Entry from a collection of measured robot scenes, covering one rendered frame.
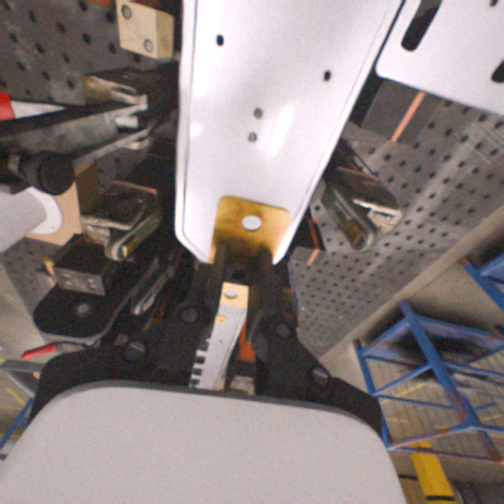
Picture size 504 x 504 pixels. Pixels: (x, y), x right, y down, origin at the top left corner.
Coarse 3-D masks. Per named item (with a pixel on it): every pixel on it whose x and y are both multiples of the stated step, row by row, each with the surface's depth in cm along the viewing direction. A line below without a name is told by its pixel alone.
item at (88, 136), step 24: (24, 120) 16; (48, 120) 17; (72, 120) 18; (96, 120) 20; (0, 144) 14; (24, 144) 15; (48, 144) 18; (72, 144) 20; (96, 144) 22; (120, 144) 24; (0, 168) 15; (24, 168) 15; (48, 168) 14; (72, 168) 16; (48, 192) 15
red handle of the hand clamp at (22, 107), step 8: (0, 96) 20; (8, 96) 20; (0, 104) 20; (8, 104) 20; (16, 104) 21; (24, 104) 21; (32, 104) 21; (40, 104) 21; (48, 104) 22; (56, 104) 22; (64, 104) 23; (72, 104) 23; (0, 112) 20; (8, 112) 20; (16, 112) 21; (24, 112) 21; (32, 112) 21; (40, 112) 22; (120, 120) 25; (128, 120) 25; (136, 120) 26; (128, 128) 26
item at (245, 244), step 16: (224, 208) 11; (240, 208) 11; (256, 208) 11; (272, 208) 11; (224, 224) 12; (240, 224) 12; (272, 224) 12; (288, 224) 12; (224, 240) 13; (240, 240) 13; (256, 240) 13; (272, 240) 13; (240, 256) 13; (256, 256) 13; (240, 272) 14; (224, 288) 15; (240, 288) 15; (240, 304) 16
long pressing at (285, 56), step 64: (192, 0) 24; (256, 0) 24; (320, 0) 24; (384, 0) 24; (192, 64) 27; (256, 64) 27; (320, 64) 27; (192, 128) 32; (256, 128) 32; (320, 128) 32; (192, 192) 39; (256, 192) 38; (192, 384) 96
